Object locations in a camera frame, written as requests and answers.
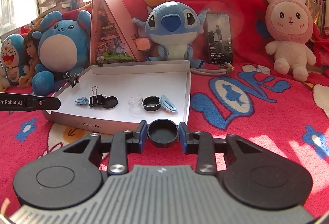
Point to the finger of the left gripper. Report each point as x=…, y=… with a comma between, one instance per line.
x=43, y=103

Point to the pink bunny plush toy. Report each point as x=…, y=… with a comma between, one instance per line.
x=290, y=24

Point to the brown haired doll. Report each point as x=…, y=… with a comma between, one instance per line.
x=30, y=45

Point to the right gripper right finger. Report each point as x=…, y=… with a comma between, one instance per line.
x=202, y=144

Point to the smartphone with screen on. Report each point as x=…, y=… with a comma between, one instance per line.
x=219, y=38

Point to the round blue plush toy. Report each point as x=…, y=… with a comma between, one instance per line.
x=64, y=45

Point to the pink triangular toy house box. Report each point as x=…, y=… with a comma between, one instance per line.
x=113, y=35

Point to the light blue plastic clip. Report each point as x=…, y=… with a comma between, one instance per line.
x=82, y=101
x=167, y=104

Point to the black round cap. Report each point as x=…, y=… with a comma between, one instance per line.
x=162, y=133
x=151, y=103

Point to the red cartoon blanket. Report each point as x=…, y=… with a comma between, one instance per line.
x=274, y=111

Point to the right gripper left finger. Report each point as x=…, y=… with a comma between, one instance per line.
x=124, y=143

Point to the white cardboard box tray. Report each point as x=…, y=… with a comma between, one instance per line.
x=124, y=81

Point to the Doraemon plush toy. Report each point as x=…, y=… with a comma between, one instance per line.
x=13, y=65

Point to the black oval cap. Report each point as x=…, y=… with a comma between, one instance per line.
x=109, y=102

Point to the large black binder clip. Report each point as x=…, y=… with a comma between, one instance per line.
x=96, y=99

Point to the clear plastic dome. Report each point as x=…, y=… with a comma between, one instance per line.
x=135, y=101

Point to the black binder clip on box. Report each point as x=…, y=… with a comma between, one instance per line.
x=73, y=78

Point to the Stitch plush toy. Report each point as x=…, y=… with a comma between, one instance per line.
x=173, y=26

